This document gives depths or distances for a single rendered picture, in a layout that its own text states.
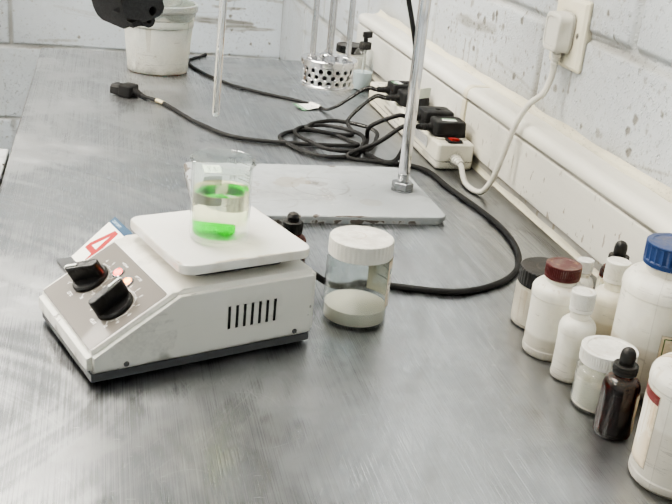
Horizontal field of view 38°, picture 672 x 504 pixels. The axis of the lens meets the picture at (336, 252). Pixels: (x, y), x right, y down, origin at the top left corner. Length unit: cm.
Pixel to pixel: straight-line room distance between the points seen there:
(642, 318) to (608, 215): 26
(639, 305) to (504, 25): 72
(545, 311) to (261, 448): 29
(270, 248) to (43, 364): 20
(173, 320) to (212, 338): 4
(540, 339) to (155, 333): 33
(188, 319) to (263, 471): 16
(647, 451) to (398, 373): 22
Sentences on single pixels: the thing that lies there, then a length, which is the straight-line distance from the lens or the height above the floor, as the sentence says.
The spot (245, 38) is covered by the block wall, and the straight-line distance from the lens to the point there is 323.
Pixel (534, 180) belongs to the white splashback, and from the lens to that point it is 123.
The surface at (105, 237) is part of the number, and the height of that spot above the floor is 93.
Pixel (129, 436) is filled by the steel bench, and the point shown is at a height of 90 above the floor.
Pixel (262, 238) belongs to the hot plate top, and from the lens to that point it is 83.
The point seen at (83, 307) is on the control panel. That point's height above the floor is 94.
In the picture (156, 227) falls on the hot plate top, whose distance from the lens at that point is 84.
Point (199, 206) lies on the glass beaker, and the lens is 80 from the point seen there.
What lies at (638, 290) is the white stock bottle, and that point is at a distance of 82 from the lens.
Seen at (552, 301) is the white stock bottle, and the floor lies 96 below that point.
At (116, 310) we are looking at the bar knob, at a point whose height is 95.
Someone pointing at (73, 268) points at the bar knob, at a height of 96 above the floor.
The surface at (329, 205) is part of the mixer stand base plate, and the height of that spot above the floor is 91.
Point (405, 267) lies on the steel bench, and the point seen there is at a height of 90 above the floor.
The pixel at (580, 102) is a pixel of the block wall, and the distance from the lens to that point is 123.
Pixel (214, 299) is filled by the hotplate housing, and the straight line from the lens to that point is 78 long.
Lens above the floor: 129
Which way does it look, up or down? 22 degrees down
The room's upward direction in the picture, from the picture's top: 6 degrees clockwise
